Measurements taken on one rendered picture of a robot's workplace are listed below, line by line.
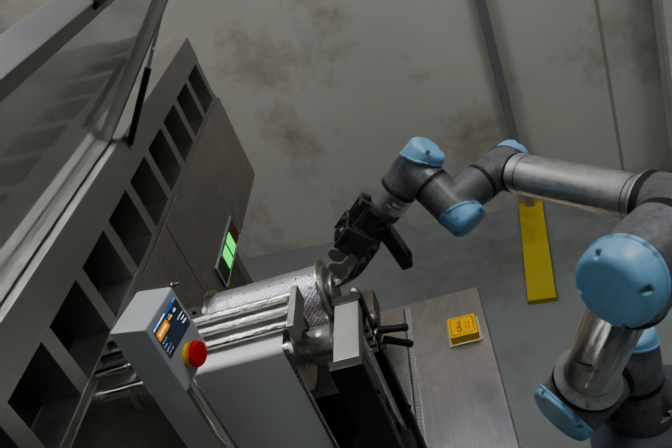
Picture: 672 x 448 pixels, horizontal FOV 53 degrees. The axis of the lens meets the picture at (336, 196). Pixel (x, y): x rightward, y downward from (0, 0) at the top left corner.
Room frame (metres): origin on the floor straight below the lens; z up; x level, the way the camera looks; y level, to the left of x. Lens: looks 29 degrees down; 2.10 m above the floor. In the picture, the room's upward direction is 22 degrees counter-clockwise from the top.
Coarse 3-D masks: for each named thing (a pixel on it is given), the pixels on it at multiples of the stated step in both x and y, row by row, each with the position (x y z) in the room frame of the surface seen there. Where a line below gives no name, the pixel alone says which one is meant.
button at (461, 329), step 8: (448, 320) 1.31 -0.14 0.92; (456, 320) 1.30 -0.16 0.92; (464, 320) 1.29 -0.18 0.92; (472, 320) 1.28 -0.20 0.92; (448, 328) 1.29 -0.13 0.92; (456, 328) 1.27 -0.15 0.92; (464, 328) 1.26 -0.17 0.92; (472, 328) 1.25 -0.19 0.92; (456, 336) 1.25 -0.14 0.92; (464, 336) 1.24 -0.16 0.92; (472, 336) 1.24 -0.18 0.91
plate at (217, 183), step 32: (224, 128) 2.04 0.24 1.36; (192, 160) 1.69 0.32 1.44; (224, 160) 1.91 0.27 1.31; (192, 192) 1.60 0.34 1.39; (224, 192) 1.79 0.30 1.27; (192, 224) 1.51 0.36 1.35; (224, 224) 1.69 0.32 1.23; (160, 256) 1.30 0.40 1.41; (192, 256) 1.43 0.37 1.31; (160, 288) 1.23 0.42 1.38; (192, 288) 1.35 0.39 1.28; (224, 288) 1.49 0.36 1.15; (96, 384) 0.92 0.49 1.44; (96, 416) 0.87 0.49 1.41; (128, 416) 0.93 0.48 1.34; (160, 416) 1.00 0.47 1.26
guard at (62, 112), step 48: (144, 0) 1.17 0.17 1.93; (96, 48) 0.93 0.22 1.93; (48, 96) 0.76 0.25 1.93; (96, 96) 1.09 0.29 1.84; (0, 144) 0.64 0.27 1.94; (48, 144) 0.86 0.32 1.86; (96, 144) 1.33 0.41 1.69; (0, 192) 0.71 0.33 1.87; (48, 192) 1.00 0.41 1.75; (0, 240) 0.80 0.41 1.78
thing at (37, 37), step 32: (64, 0) 0.71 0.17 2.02; (96, 0) 0.74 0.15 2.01; (160, 0) 1.36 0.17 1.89; (32, 32) 0.62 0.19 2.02; (64, 32) 0.66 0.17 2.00; (0, 64) 0.55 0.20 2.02; (32, 64) 0.60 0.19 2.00; (0, 96) 0.54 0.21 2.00; (128, 96) 1.40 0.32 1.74; (96, 160) 1.33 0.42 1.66; (32, 256) 1.01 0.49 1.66; (0, 288) 0.92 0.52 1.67
